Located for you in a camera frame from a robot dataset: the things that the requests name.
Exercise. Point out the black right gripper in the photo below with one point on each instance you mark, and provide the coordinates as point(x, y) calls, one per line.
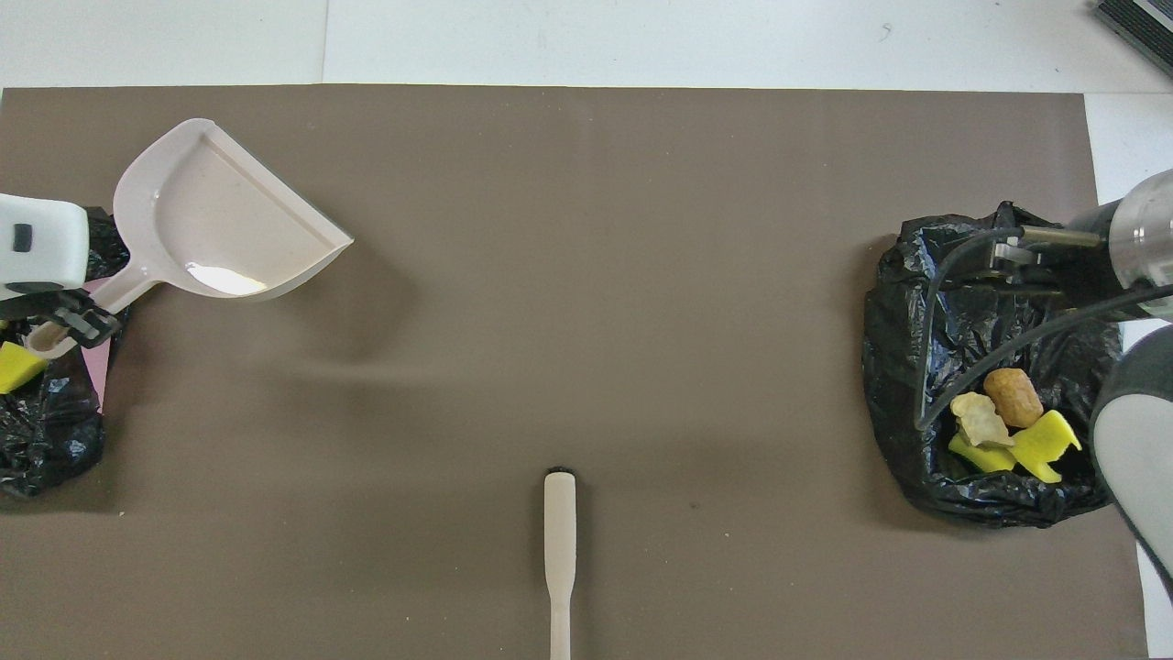
point(1045, 266)

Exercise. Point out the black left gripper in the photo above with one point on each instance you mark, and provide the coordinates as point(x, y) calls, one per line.
point(46, 301)

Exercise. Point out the yellow sponge piece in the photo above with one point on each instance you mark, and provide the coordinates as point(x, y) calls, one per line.
point(1049, 446)
point(976, 460)
point(16, 365)

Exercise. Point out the brown cork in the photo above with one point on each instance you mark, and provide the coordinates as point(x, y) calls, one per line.
point(1014, 397)

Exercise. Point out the beige sponge piece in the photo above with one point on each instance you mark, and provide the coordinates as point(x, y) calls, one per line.
point(979, 417)

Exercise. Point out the beige plastic dustpan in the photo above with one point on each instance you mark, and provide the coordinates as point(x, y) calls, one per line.
point(220, 220)

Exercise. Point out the beige hand brush black bristles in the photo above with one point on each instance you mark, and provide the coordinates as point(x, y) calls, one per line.
point(560, 541)

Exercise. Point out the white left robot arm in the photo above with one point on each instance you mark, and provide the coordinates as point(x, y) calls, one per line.
point(41, 243)

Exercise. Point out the pink bin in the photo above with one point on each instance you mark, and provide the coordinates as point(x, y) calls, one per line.
point(99, 367)

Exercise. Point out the black plastic trash bag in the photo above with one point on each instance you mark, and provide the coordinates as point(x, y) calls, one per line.
point(50, 431)
point(916, 302)

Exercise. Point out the dark ribbed device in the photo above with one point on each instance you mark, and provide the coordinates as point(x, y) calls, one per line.
point(1145, 23)

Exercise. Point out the brown table mat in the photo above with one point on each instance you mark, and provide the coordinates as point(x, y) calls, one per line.
point(586, 367)

